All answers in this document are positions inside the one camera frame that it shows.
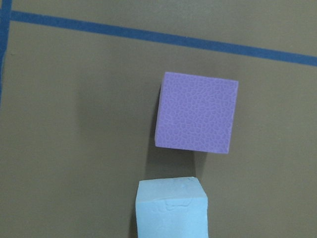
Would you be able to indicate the light blue foam block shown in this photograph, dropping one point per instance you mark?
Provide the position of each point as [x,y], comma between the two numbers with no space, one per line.
[171,208]

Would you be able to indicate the purple foam block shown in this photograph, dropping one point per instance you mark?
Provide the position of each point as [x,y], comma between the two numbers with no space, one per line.
[196,113]

